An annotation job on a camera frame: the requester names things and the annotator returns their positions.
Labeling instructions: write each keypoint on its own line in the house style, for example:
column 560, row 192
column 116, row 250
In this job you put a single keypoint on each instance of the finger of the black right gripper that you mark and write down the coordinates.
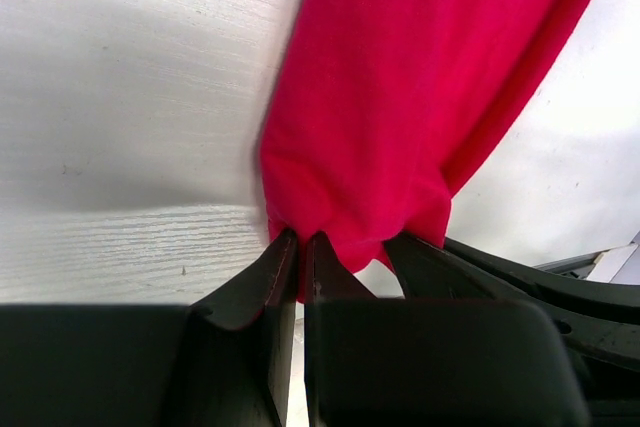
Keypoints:
column 604, row 353
column 601, row 300

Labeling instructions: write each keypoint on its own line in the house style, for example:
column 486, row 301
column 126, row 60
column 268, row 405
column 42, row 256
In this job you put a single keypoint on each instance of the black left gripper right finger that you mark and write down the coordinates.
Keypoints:
column 425, row 361

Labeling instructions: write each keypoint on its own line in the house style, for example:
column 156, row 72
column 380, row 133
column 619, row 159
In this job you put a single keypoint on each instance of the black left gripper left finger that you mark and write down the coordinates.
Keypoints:
column 222, row 361

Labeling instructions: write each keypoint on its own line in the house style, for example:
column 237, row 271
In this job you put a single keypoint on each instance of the magenta t shirt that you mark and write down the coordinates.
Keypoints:
column 384, row 109

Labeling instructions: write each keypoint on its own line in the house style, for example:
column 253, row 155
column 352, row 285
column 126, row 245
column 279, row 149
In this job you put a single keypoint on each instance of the silver aluminium rail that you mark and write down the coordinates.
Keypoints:
column 618, row 265

